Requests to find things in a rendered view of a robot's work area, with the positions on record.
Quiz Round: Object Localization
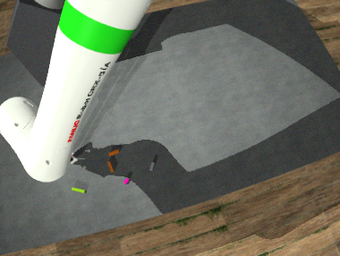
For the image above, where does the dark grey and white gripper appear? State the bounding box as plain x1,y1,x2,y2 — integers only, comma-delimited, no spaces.
70,155,78,164

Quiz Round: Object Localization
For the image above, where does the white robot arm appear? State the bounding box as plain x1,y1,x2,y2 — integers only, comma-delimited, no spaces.
0,0,152,182

